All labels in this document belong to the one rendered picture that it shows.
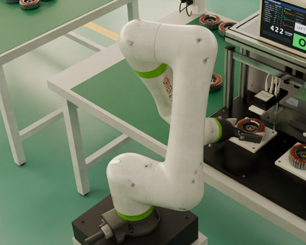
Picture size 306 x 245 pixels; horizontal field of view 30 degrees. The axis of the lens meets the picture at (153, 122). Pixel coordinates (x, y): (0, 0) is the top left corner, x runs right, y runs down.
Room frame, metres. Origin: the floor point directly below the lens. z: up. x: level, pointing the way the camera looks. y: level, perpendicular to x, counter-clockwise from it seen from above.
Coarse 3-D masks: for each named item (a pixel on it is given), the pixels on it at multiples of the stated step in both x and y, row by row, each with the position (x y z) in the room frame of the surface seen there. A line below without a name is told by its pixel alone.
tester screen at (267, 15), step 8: (264, 0) 1.86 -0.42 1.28; (272, 0) 1.83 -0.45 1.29; (264, 8) 1.86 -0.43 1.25; (272, 8) 1.83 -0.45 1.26; (280, 8) 1.81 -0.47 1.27; (288, 8) 1.79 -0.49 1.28; (296, 8) 1.76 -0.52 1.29; (264, 16) 1.85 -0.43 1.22; (272, 16) 1.83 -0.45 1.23; (280, 16) 1.81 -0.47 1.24; (288, 16) 1.78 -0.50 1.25; (296, 16) 1.76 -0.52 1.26; (304, 16) 1.74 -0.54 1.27; (264, 24) 1.85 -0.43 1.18; (272, 24) 1.83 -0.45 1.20; (280, 24) 1.80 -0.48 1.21; (288, 24) 1.78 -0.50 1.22; (304, 24) 1.74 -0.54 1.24; (272, 32) 1.82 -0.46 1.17; (288, 32) 1.78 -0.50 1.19; (296, 32) 1.75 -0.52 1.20; (280, 40) 1.80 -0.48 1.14
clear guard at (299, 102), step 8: (304, 88) 1.60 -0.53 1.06; (296, 96) 1.56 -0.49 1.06; (304, 96) 1.56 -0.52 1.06; (288, 104) 1.52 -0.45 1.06; (296, 104) 1.51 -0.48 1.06; (304, 104) 1.51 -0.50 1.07; (280, 112) 1.50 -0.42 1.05; (288, 112) 1.49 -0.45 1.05; (296, 112) 1.47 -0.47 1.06; (304, 112) 1.47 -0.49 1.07; (280, 120) 1.48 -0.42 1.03; (288, 120) 1.47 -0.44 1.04; (296, 120) 1.45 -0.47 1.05; (304, 120) 1.44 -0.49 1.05; (280, 128) 1.46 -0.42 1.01; (288, 128) 1.44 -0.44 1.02; (296, 136) 1.41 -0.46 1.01; (304, 136) 1.40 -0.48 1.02
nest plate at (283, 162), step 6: (288, 150) 1.61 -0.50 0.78; (282, 156) 1.58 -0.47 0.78; (288, 156) 1.57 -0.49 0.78; (276, 162) 1.54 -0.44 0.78; (282, 162) 1.54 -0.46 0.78; (288, 162) 1.54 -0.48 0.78; (288, 168) 1.51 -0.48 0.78; (294, 168) 1.51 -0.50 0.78; (294, 174) 1.49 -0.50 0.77; (300, 174) 1.47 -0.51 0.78
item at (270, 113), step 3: (270, 108) 1.82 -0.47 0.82; (273, 108) 1.81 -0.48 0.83; (267, 111) 1.81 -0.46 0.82; (270, 111) 1.80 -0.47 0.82; (273, 111) 1.80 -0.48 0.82; (276, 111) 1.80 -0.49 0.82; (264, 114) 1.82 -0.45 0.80; (267, 114) 1.81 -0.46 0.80; (270, 114) 1.80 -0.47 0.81; (273, 114) 1.79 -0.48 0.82; (261, 117) 1.83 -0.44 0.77; (264, 117) 1.82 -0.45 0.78; (267, 117) 1.81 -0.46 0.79; (270, 117) 1.80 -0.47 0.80; (273, 117) 1.79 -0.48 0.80; (267, 120) 1.81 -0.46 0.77; (270, 120) 1.80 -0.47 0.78
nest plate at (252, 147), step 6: (270, 132) 1.72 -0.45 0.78; (276, 132) 1.72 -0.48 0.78; (234, 138) 1.70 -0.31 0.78; (264, 138) 1.69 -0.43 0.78; (270, 138) 1.69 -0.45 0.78; (240, 144) 1.66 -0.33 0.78; (246, 144) 1.66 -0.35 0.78; (252, 144) 1.65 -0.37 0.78; (258, 144) 1.65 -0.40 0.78; (264, 144) 1.66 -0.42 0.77; (252, 150) 1.62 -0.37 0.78
